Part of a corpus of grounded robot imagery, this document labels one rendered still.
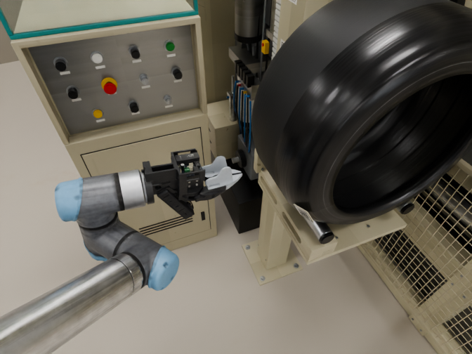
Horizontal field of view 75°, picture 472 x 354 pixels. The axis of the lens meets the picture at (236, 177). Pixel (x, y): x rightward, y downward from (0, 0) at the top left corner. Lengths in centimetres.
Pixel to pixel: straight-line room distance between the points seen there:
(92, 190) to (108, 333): 128
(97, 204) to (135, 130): 69
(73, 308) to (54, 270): 159
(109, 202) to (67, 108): 70
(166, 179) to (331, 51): 39
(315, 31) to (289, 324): 140
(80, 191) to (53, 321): 22
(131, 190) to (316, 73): 40
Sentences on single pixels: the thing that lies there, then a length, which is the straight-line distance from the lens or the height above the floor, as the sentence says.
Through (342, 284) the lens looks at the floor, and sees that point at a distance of 189.
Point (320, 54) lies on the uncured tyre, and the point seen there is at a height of 137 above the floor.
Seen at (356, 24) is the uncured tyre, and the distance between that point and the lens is 66.
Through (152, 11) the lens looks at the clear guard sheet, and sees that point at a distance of 111.
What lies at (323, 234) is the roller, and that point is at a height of 92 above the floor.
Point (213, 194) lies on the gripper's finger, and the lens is 64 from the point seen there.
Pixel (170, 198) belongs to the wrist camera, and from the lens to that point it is 65.
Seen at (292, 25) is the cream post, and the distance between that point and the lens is 94.
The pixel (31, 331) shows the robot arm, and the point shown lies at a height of 123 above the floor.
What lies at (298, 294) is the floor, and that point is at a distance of 180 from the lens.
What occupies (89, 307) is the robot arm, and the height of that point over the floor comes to 118.
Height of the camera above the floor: 163
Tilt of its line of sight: 46 degrees down
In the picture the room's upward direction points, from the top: straight up
